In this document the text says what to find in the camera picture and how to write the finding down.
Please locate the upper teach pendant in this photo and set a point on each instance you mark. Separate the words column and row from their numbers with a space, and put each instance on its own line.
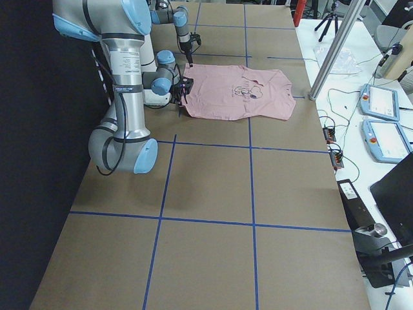
column 379, row 102

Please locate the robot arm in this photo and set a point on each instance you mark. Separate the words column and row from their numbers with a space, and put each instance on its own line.
column 164, row 13
column 121, row 142

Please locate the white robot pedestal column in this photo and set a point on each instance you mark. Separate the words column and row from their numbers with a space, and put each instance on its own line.
column 148, row 64

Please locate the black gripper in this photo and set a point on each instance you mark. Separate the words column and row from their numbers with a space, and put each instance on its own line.
column 179, row 91
column 186, row 49

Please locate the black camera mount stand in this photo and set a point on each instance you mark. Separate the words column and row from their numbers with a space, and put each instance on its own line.
column 382, row 263

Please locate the black camera tripod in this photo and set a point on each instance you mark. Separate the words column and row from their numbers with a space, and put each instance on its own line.
column 330, row 18

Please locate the upper orange circuit board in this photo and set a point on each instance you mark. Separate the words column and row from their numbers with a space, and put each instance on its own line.
column 329, row 135

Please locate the lower teach pendant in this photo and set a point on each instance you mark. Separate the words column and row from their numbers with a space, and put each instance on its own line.
column 386, row 141

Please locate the black laptop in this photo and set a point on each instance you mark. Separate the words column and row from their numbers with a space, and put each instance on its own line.
column 393, row 197

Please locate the orange circuit board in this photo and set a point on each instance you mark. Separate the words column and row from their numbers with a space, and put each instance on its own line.
column 336, row 158
column 329, row 135

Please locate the teach pendant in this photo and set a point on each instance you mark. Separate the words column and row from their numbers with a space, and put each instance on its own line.
column 379, row 102
column 386, row 141

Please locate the plastic bag on table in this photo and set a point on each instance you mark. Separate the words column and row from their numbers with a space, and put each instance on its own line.
column 345, row 63

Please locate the lower orange circuit board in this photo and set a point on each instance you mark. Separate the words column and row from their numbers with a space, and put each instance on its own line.
column 336, row 158

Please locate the pink Snoopy t-shirt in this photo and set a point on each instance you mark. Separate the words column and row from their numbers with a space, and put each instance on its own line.
column 233, row 92

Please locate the aluminium frame post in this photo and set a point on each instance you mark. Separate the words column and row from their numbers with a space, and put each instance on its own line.
column 336, row 46

